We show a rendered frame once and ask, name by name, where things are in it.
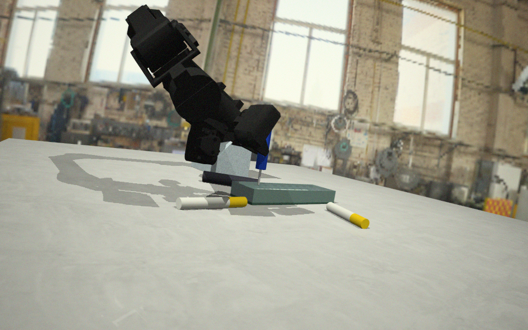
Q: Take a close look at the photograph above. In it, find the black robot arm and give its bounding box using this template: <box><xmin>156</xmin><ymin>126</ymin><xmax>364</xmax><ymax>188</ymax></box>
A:
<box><xmin>125</xmin><ymin>4</ymin><xmax>228</xmax><ymax>165</ymax></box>

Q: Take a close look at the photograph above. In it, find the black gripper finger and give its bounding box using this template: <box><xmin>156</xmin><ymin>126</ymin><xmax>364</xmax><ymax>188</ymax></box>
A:
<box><xmin>232</xmin><ymin>139</ymin><xmax>269</xmax><ymax>156</ymax></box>
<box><xmin>219</xmin><ymin>132</ymin><xmax>258</xmax><ymax>154</ymax></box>

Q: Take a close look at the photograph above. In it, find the blue stylus with grey metal tip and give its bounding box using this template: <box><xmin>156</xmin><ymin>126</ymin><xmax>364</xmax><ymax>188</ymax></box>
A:
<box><xmin>255</xmin><ymin>131</ymin><xmax>272</xmax><ymax>186</ymax></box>

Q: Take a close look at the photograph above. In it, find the white and yellow cylinder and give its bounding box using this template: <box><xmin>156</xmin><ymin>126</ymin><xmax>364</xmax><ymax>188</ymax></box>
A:
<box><xmin>326</xmin><ymin>202</ymin><xmax>369</xmax><ymax>229</ymax></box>
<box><xmin>176</xmin><ymin>197</ymin><xmax>248</xmax><ymax>209</ymax></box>

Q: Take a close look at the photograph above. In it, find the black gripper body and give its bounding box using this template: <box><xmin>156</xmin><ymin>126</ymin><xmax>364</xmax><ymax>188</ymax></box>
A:
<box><xmin>210</xmin><ymin>82</ymin><xmax>281</xmax><ymax>149</ymax></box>

